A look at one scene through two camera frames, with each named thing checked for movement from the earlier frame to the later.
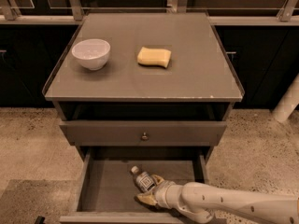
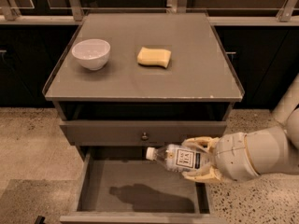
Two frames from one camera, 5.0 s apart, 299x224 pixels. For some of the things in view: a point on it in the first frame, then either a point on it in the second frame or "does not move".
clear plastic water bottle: [143, 179] to [176, 157]
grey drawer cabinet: [163, 120] does not move
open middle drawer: [108, 188] does not move
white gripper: [162, 191] to [232, 156]
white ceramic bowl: [92, 53] does not move
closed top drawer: [143, 133] does not move
